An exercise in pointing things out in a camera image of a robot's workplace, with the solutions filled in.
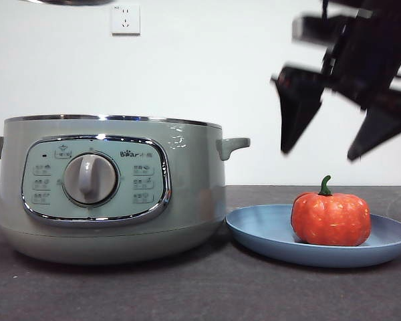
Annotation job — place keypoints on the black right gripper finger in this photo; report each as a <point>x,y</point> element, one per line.
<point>384,127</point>
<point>297,107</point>

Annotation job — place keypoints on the orange pumpkin with green stem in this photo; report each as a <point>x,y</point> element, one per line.
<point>331,220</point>

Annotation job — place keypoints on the glass lid with green knob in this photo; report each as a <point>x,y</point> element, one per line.
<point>67,2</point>

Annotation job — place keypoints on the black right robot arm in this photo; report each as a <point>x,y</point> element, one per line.
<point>371,50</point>

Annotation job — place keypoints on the blue plate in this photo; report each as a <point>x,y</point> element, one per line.
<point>260,230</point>

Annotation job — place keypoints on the pale green electric steamer pot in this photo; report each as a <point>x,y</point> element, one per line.
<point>194,187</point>

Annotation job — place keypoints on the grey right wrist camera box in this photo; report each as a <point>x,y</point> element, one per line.
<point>314,28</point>

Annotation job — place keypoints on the white wall socket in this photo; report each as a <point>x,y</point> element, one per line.
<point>126,20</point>

